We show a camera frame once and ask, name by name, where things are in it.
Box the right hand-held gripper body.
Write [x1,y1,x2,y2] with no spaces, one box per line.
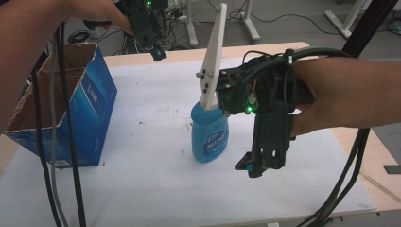
[195,3,316,116]

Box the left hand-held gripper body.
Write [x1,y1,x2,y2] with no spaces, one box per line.
[117,0,169,14]

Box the blue liquid bottle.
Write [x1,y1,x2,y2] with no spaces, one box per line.
[190,100,231,164]

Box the person's left hand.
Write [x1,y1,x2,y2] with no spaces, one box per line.
[67,0,134,36]

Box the person's right hand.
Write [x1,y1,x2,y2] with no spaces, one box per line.
[289,57,367,137]

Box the white metal stand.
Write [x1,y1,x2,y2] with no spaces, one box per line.
[184,0,200,49]
[324,0,375,40]
[239,0,262,44]

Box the blue cardboard box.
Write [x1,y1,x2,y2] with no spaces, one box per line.
[1,42,118,168]

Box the white table mat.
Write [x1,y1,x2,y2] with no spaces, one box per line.
[0,58,376,227]

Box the black tape strip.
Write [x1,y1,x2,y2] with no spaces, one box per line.
[382,165,401,175]

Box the black cable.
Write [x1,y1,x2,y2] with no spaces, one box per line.
[56,22,88,227]
[239,46,372,227]
[30,70,63,227]
[296,127,372,227]

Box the black metal frame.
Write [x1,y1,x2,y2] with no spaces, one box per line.
[341,0,400,59]

